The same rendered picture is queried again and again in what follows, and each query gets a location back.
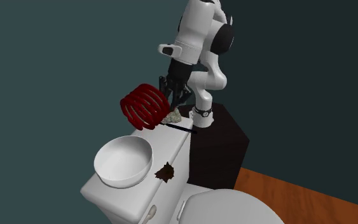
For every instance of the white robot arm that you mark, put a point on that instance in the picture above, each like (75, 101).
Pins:
(197, 28)

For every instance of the black pen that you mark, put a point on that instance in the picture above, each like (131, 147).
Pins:
(178, 127)

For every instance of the dark robot stand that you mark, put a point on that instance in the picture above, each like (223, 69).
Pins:
(219, 149)

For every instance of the white bowl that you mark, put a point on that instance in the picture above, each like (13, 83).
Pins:
(123, 161)

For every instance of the white toilet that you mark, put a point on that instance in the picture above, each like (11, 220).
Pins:
(166, 192)

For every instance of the speckled grey stone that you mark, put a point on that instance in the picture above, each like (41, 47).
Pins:
(172, 116)

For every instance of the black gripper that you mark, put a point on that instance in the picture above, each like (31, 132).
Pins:
(179, 70)

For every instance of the brown spiky shell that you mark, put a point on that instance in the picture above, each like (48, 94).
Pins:
(165, 172)

